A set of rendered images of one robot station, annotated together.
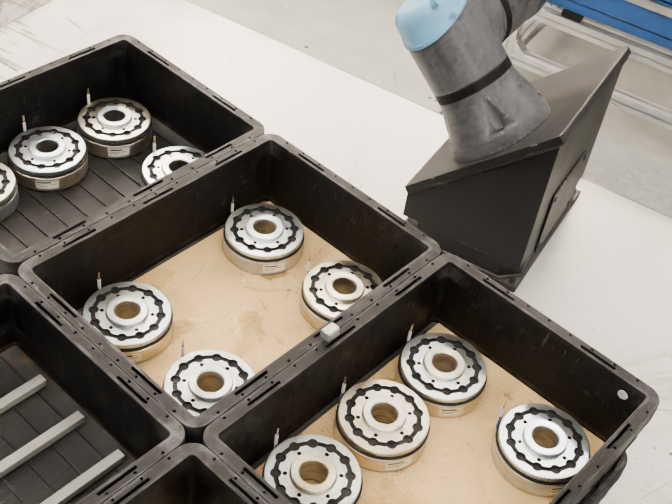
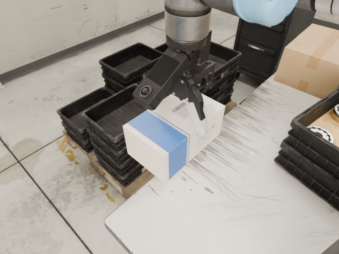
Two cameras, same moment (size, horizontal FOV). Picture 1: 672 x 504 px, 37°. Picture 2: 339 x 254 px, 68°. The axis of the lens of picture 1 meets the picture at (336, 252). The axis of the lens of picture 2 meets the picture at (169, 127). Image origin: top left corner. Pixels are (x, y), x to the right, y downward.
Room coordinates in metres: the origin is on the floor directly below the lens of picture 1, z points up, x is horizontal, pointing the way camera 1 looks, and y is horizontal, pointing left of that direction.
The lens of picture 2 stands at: (1.43, -0.58, 1.50)
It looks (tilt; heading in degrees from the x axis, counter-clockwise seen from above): 45 degrees down; 197
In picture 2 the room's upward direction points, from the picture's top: straight up
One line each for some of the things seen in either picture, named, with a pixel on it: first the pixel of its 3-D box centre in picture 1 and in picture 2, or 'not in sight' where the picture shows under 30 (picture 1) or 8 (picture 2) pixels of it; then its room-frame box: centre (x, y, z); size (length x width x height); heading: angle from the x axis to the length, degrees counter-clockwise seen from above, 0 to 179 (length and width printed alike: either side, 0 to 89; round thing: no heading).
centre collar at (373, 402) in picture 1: (384, 414); not in sight; (0.69, -0.08, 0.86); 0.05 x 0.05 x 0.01
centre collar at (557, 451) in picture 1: (544, 438); (318, 135); (0.69, -0.26, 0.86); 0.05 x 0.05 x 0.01
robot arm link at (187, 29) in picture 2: not in sight; (185, 22); (1.02, -0.68, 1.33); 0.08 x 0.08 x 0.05
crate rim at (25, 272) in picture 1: (238, 265); not in sight; (0.83, 0.11, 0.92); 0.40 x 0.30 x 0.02; 143
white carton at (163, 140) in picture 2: not in sight; (175, 130); (1.04, -0.68, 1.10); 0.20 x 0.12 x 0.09; 154
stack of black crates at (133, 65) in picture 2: not in sight; (135, 83); (-0.07, -1.32, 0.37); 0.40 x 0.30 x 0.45; 154
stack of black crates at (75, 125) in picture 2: not in sight; (95, 118); (0.29, -1.49, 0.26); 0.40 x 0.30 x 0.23; 154
